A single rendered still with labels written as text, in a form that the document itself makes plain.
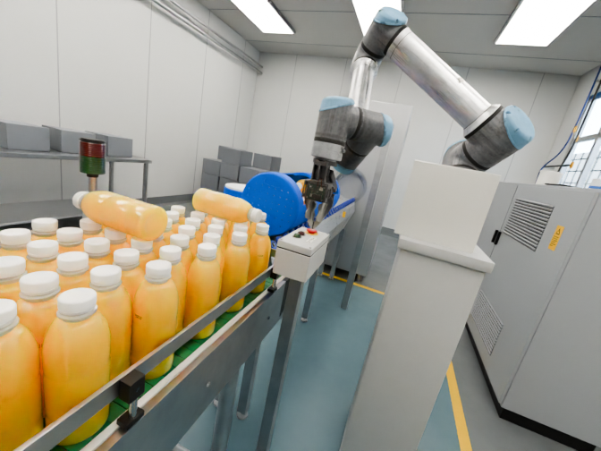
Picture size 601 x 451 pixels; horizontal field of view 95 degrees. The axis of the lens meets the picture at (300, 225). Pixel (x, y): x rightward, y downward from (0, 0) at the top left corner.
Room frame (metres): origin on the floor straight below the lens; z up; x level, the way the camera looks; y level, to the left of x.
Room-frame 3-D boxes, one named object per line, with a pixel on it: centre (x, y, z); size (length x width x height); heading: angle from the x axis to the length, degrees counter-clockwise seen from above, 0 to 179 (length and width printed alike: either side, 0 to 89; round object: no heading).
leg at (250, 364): (1.12, 0.11, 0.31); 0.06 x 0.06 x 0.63; 73
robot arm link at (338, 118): (0.82, -0.04, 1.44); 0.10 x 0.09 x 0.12; 109
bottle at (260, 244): (0.79, 0.11, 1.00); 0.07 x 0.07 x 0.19
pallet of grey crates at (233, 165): (5.24, 1.29, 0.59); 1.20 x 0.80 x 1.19; 71
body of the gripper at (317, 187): (0.82, -0.03, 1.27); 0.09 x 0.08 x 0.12; 163
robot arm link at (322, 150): (0.82, -0.04, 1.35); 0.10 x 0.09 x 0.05; 73
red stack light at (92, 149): (0.82, 0.65, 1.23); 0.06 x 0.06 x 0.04
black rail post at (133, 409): (0.32, 0.20, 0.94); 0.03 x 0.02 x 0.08; 163
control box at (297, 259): (0.80, -0.02, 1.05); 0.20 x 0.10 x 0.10; 163
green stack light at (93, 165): (0.82, 0.65, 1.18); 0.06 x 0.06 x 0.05
